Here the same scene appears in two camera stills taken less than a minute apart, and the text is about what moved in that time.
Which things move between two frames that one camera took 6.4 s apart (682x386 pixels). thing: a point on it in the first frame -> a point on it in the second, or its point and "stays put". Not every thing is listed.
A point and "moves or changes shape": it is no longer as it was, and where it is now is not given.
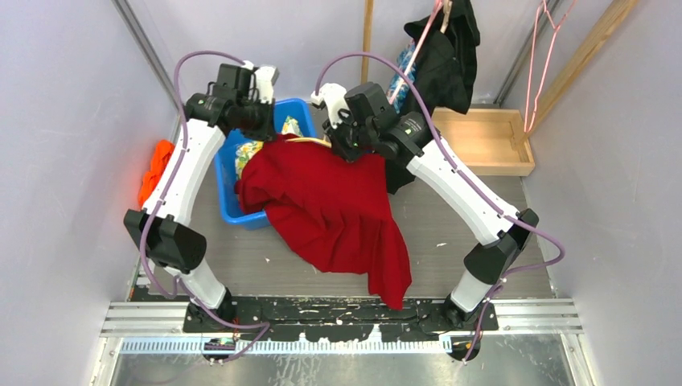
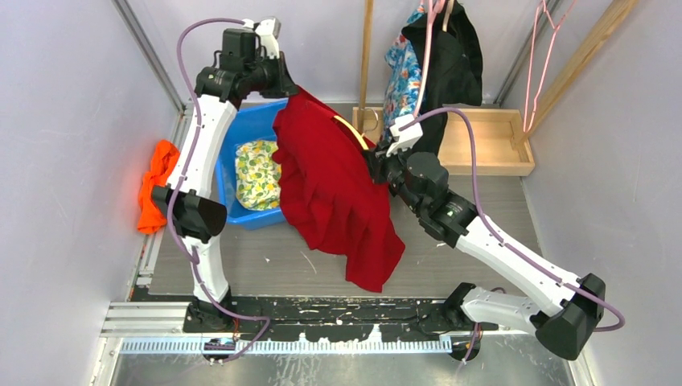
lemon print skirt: [245, 149] -> [257, 175]
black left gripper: [265, 132] -> [282, 86]
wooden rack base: [487, 141] stays put
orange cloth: [163, 153] stays put
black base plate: [330, 318] stays put
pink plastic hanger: [438, 3] -> [433, 10]
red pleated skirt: [333, 213] moves or changes shape
